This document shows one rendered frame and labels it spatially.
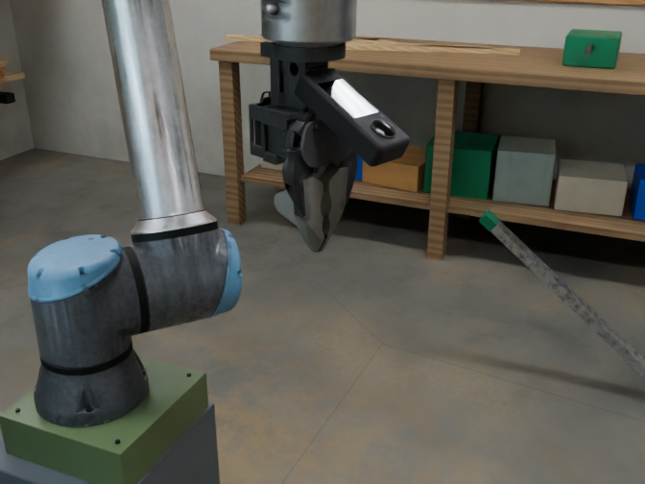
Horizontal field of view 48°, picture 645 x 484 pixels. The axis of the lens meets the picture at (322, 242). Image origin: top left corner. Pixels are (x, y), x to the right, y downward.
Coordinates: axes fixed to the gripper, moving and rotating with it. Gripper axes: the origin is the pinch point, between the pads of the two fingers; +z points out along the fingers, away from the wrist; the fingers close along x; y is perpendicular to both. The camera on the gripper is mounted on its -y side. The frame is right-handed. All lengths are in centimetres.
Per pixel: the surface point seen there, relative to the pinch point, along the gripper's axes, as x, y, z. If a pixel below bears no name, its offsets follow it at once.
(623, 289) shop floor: -225, 55, 104
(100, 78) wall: -162, 360, 52
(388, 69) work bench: -180, 147, 22
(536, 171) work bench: -223, 99, 63
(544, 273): -145, 49, 68
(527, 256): -143, 55, 64
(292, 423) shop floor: -70, 85, 106
